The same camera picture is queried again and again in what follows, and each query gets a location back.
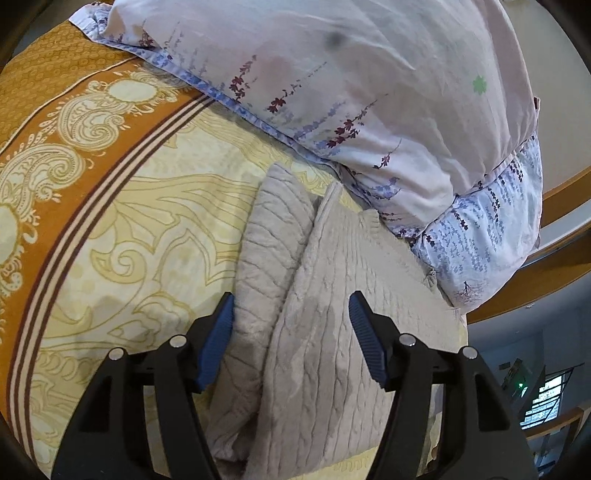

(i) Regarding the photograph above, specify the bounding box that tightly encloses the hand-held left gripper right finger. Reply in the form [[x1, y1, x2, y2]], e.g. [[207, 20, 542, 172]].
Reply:
[[348, 291, 541, 480]]

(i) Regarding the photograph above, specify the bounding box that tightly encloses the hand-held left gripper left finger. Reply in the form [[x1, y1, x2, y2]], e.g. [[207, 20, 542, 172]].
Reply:
[[51, 292, 236, 480]]

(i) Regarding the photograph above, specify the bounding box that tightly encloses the beige cable-knit sweater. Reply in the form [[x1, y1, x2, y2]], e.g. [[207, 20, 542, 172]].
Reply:
[[203, 162, 469, 480]]

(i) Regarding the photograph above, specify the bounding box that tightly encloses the blue floral tree-print pillow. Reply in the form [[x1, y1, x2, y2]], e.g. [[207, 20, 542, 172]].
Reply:
[[397, 134, 546, 308]]

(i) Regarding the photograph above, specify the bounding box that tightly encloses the yellow orange patterned bedsheet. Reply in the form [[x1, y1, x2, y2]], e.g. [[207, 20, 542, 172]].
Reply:
[[0, 18, 468, 480]]

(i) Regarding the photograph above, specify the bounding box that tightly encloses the barred window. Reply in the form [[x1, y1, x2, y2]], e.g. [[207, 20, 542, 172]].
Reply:
[[519, 374, 563, 425]]

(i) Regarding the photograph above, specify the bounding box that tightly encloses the pale pink floral pillow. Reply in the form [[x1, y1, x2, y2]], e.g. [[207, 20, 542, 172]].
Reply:
[[69, 0, 541, 234]]

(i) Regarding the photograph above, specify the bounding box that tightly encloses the wooden rail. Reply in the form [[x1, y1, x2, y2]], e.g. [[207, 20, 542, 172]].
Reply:
[[526, 401, 591, 444]]

